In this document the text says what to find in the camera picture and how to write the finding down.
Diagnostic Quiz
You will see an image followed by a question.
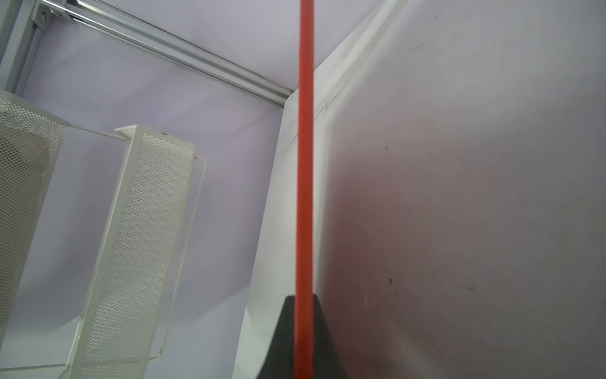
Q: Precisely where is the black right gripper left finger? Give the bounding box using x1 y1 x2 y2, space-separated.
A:
257 295 295 379

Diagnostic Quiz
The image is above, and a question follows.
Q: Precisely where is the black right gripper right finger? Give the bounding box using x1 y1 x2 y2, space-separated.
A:
313 294 348 379

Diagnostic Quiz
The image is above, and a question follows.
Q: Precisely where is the white mesh wall shelf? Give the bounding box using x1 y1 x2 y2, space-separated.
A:
1 92 196 378

